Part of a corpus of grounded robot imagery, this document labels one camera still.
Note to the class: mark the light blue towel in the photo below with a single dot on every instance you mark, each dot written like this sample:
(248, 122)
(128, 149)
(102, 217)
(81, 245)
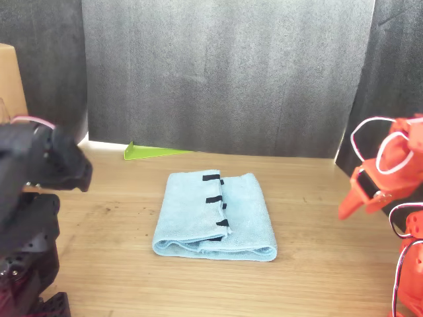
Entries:
(244, 214)

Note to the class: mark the brown cardboard box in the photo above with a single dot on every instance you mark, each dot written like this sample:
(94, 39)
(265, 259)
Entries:
(10, 82)

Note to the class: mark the dark grey felt panel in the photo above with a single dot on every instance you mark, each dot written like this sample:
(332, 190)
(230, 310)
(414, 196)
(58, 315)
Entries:
(49, 49)
(396, 49)

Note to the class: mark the grey felt backdrop panel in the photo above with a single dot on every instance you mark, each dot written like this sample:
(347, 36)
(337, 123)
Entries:
(215, 66)

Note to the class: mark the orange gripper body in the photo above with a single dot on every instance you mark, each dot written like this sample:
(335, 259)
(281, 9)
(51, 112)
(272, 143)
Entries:
(393, 178)

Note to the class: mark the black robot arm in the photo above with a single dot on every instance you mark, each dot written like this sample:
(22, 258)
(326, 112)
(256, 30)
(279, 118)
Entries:
(29, 231)

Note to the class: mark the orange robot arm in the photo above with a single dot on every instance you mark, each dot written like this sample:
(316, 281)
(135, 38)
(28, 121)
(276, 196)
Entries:
(413, 280)

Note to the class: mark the green plastic angle bracket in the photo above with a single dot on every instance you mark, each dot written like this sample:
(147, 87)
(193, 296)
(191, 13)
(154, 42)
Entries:
(148, 152)

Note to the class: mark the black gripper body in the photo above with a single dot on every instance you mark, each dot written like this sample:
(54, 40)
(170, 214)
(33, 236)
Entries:
(69, 168)

